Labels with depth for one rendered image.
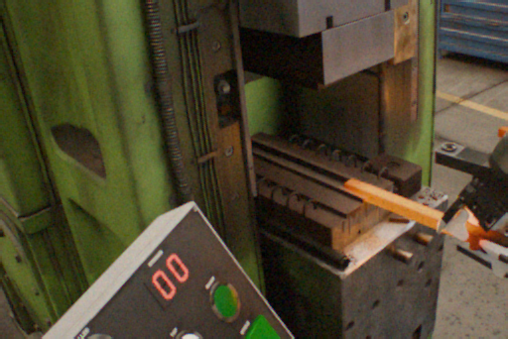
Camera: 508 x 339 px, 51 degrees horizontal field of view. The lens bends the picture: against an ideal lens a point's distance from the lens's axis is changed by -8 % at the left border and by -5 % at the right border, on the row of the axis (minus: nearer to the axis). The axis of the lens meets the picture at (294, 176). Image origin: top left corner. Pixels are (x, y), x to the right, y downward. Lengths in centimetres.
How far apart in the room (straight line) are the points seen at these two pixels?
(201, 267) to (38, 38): 65
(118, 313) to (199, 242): 18
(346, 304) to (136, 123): 54
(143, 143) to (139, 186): 7
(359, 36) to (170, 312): 57
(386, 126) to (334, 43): 48
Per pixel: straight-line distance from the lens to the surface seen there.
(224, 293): 77
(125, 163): 92
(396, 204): 110
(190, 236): 76
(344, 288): 109
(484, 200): 95
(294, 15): 88
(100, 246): 141
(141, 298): 68
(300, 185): 121
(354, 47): 99
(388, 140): 141
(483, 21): 498
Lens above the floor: 160
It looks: 29 degrees down
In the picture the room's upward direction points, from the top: 4 degrees counter-clockwise
